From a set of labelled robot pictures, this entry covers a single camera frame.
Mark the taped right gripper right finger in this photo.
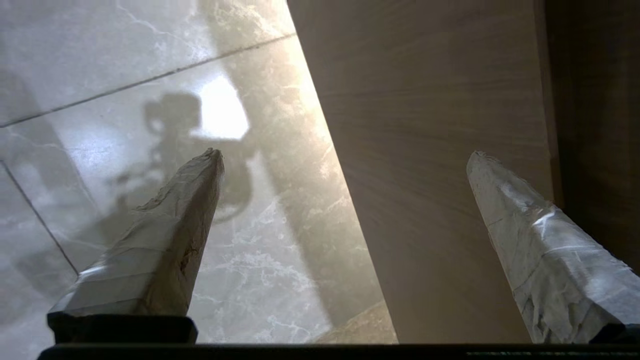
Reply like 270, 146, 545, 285
466, 151, 640, 345

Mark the wooden vanity drawer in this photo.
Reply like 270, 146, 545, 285
286, 0, 557, 345

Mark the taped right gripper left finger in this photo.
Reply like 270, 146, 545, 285
47, 147, 225, 345

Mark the fixed wooden cabinet front panel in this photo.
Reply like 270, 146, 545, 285
544, 0, 640, 277

